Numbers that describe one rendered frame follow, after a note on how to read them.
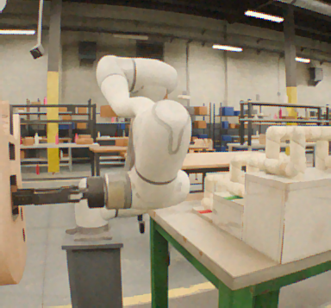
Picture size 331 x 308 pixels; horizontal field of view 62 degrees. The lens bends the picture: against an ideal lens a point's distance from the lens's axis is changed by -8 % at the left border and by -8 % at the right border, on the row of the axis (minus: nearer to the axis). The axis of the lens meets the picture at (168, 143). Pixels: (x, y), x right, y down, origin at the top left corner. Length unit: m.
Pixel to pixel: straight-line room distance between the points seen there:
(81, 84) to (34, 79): 1.78
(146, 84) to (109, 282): 0.90
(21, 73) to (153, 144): 11.41
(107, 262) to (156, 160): 0.88
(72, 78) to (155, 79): 10.71
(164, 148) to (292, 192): 0.27
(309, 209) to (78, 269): 1.06
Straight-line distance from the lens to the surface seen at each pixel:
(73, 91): 11.73
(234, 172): 0.83
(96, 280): 1.45
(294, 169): 0.63
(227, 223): 0.80
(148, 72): 1.13
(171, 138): 0.57
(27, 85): 11.82
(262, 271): 0.63
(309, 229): 0.68
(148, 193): 0.68
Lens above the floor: 1.21
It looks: 3 degrees down
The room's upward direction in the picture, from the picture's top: straight up
